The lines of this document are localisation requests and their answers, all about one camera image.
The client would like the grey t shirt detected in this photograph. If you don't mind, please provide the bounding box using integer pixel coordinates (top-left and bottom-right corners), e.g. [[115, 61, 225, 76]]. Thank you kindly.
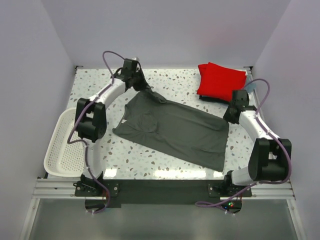
[[112, 89, 229, 172]]

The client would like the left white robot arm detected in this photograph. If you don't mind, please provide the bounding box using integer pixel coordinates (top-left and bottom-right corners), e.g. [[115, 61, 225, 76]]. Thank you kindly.
[[72, 57, 150, 196]]

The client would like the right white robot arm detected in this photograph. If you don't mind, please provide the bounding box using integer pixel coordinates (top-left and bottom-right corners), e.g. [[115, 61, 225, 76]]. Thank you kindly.
[[222, 90, 292, 197]]

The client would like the folded light blue t shirt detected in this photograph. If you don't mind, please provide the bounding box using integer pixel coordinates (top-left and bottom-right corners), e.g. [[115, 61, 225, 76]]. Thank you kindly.
[[243, 79, 257, 94]]

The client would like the folded red t shirt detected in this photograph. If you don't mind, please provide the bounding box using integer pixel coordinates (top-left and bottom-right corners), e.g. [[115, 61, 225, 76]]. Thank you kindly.
[[197, 62, 247, 102]]

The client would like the folded black t shirt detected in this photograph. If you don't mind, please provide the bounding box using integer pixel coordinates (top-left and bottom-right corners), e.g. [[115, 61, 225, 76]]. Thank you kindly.
[[199, 95, 230, 105]]

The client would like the white plastic basket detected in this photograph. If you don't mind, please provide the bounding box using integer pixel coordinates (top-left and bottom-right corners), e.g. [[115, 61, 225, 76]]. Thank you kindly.
[[43, 107, 85, 178]]

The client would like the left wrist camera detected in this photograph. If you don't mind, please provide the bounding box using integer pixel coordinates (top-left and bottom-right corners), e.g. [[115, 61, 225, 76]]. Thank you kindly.
[[132, 57, 140, 62]]

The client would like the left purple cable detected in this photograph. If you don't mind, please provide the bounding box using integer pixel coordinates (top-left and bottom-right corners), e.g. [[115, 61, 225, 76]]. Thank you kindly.
[[66, 50, 126, 215]]

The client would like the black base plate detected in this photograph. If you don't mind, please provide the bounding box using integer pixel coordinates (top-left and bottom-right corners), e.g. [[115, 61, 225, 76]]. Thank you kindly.
[[73, 179, 252, 210]]

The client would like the aluminium frame rail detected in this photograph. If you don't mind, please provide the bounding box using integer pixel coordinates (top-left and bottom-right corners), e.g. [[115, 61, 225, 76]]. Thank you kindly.
[[33, 69, 294, 209]]

